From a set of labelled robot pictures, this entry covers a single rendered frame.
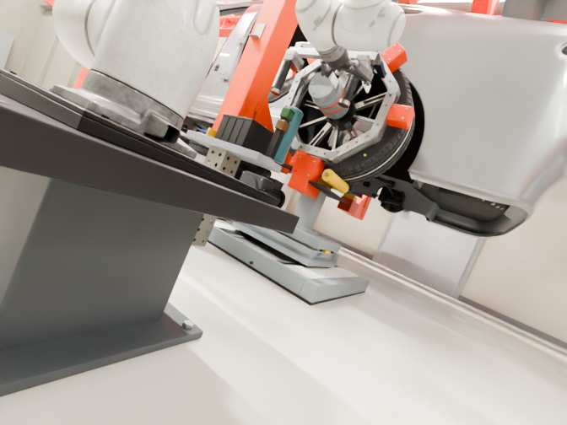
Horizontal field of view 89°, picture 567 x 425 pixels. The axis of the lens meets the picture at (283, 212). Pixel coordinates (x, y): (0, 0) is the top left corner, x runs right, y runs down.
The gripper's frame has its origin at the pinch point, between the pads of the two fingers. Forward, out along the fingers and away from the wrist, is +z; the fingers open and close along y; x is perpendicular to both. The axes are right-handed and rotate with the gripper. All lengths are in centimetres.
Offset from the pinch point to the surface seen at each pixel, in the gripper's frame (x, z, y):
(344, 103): -8.0, -1.7, 1.2
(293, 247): -69, 23, -7
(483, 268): -25, 421, 93
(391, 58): 25.2, 20.6, 1.7
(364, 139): -12.3, 20.7, 5.0
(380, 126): -4.9, 20.7, 9.6
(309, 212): -51, 36, -13
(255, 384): -83, -52, 34
